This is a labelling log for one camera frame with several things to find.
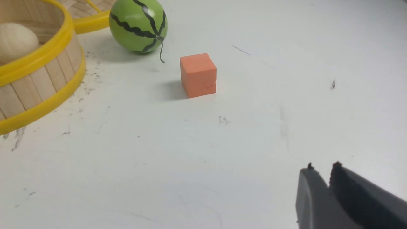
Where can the yellow woven steamer lid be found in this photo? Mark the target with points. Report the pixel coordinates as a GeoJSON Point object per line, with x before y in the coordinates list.
{"type": "Point", "coordinates": [89, 15]}

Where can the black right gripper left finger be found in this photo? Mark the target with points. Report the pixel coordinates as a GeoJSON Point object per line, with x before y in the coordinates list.
{"type": "Point", "coordinates": [316, 206]}

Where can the orange foam cube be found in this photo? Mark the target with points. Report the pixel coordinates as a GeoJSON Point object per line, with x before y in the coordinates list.
{"type": "Point", "coordinates": [198, 75]}

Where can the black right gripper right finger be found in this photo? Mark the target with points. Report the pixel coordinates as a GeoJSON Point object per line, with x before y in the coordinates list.
{"type": "Point", "coordinates": [367, 204]}

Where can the yellow bamboo steamer tray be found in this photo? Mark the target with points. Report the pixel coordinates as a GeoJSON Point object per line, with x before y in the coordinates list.
{"type": "Point", "coordinates": [36, 84]}

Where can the green watermelon toy ball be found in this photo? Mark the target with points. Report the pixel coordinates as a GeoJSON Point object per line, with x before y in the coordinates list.
{"type": "Point", "coordinates": [139, 26]}

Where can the cream bun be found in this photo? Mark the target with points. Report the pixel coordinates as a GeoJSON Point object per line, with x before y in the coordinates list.
{"type": "Point", "coordinates": [16, 41]}

